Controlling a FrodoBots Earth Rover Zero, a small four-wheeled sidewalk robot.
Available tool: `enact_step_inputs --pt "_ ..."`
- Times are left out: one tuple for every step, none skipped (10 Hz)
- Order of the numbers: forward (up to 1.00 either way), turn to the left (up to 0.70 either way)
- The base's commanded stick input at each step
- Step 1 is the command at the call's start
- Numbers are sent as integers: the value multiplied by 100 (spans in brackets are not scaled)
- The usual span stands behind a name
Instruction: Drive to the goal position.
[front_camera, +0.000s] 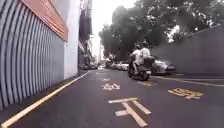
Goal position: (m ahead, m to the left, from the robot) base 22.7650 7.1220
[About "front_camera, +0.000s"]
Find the row of parked cars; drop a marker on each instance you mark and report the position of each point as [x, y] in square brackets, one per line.
[120, 65]

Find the person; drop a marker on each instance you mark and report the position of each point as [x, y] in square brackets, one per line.
[145, 52]
[136, 56]

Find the scooter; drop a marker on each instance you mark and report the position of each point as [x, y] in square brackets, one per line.
[141, 71]

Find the row of trees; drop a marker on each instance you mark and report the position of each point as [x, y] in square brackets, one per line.
[133, 30]

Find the row of buildings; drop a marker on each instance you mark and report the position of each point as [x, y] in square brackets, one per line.
[85, 30]

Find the silver car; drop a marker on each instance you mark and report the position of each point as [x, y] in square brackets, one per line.
[163, 66]

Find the grey asphalt road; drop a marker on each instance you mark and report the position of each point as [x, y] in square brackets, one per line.
[83, 106]

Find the grey ribbed metal building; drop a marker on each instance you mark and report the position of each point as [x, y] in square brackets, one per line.
[26, 56]

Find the yellow painted line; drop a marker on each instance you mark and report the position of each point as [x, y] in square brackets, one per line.
[33, 106]

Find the grey concrete wall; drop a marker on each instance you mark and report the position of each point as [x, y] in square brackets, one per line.
[193, 50]

